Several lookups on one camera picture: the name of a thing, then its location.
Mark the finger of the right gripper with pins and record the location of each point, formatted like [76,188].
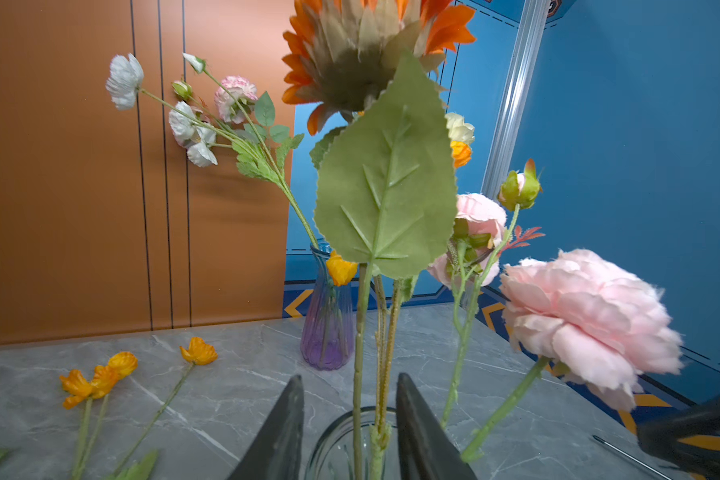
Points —
[663,438]

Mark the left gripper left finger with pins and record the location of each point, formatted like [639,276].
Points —
[276,450]

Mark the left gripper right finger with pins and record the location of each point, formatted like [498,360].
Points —
[424,450]

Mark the clear grey glass vase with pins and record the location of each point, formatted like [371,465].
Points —
[333,455]

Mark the purple blue glass vase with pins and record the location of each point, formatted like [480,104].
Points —
[328,335]

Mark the pink rose bundle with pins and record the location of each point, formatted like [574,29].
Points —
[599,325]

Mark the orange poppy flower stem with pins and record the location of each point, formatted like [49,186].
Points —
[385,337]

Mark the orange gerbera with leaf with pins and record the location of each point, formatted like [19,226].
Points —
[386,185]

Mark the small white blossom spray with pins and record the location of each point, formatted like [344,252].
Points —
[126,76]

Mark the small orange blossom stems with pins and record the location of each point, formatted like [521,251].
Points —
[94,395]

